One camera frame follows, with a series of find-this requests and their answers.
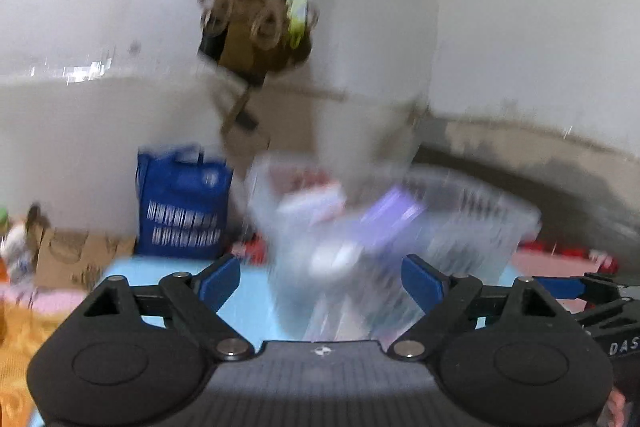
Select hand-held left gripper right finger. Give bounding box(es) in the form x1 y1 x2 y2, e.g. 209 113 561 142
390 255 571 361

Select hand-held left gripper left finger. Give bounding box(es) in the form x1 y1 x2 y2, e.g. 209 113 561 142
75 254 253 361

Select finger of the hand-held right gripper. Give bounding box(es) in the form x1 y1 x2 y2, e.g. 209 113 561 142
531 272 622 304

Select purple medicine box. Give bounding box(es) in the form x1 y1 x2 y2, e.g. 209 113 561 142
359 186 427 234

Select clear plastic basket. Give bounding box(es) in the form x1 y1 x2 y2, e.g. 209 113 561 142
246 153 544 344

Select white and red packet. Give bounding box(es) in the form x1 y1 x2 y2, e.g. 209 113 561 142
276 181 347 224

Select pink mat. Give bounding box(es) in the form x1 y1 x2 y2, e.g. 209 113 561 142
511 252 603 282

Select red printed cloth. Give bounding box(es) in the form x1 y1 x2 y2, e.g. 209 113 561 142
520 241 620 274

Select blue tote bag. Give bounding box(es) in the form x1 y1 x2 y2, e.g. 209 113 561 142
135 146 235 261

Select brown cardboard box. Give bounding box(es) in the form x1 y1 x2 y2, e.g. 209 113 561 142
34 227 137 292

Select black charger plug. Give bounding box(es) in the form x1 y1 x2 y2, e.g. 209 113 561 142
231 104 261 132

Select orange printed blanket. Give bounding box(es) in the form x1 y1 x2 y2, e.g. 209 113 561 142
0 282 103 427

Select white small bottles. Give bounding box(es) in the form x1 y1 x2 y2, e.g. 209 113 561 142
0 206 43 285

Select brown hanging pouch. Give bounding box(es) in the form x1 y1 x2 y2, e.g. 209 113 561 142
198 19 313 86

